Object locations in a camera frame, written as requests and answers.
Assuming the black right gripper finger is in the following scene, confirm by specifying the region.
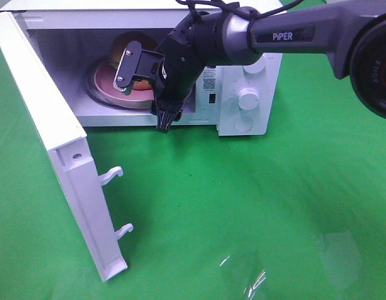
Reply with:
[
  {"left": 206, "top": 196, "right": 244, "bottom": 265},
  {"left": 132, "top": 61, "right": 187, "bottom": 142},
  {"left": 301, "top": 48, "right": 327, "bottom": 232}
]
[
  {"left": 175, "top": 111, "right": 182, "bottom": 122},
  {"left": 156, "top": 109, "right": 176, "bottom": 133}
]

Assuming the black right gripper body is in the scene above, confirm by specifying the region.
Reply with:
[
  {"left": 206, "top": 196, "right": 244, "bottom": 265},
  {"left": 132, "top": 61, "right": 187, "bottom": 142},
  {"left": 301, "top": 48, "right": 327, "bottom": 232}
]
[{"left": 151, "top": 12, "right": 218, "bottom": 116}]

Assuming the toy burger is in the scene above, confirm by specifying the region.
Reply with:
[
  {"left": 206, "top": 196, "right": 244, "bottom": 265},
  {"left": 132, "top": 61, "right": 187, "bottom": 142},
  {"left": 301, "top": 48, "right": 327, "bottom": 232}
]
[{"left": 109, "top": 31, "right": 156, "bottom": 91}]

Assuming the white door release button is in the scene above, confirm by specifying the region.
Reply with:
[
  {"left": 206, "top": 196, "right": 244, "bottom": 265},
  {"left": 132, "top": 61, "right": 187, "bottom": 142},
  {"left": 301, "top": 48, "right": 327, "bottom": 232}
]
[{"left": 234, "top": 116, "right": 253, "bottom": 133}]

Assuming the white microwave knob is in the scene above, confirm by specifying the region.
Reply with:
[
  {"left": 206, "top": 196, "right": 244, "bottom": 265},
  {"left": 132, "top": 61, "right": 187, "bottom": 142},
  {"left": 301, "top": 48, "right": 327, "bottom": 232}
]
[
  {"left": 243, "top": 56, "right": 266, "bottom": 74},
  {"left": 238, "top": 87, "right": 260, "bottom": 111}
]

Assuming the pink plate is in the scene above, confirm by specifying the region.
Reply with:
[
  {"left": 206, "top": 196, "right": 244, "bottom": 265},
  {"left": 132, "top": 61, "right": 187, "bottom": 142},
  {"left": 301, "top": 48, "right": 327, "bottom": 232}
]
[{"left": 93, "top": 59, "right": 154, "bottom": 109}]

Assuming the white microwave door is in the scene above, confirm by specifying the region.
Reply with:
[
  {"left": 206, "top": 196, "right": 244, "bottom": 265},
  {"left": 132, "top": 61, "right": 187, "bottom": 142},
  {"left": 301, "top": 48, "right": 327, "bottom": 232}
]
[{"left": 0, "top": 12, "right": 133, "bottom": 281}]

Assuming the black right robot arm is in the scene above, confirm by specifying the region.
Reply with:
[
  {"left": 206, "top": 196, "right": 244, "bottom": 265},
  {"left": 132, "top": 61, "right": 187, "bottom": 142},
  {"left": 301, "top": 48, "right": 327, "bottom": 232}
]
[{"left": 151, "top": 1, "right": 386, "bottom": 132}]

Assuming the white microwave oven body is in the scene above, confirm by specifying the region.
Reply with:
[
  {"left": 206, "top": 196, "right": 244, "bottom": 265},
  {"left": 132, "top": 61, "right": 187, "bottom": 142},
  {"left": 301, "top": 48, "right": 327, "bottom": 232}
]
[{"left": 0, "top": 1, "right": 282, "bottom": 136}]

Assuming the glass microwave turntable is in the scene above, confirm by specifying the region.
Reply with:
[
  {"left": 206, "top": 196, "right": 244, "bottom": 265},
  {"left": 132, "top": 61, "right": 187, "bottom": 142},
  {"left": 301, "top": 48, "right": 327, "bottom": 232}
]
[{"left": 83, "top": 56, "right": 168, "bottom": 111}]

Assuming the green table mat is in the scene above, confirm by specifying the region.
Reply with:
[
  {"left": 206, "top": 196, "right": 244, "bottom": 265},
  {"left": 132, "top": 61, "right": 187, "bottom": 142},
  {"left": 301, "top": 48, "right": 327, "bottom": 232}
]
[{"left": 0, "top": 50, "right": 386, "bottom": 299}]

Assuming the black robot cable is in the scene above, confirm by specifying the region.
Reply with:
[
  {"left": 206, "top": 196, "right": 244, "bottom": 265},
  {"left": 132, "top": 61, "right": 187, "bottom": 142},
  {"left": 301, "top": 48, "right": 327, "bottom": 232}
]
[{"left": 175, "top": 0, "right": 306, "bottom": 23}]

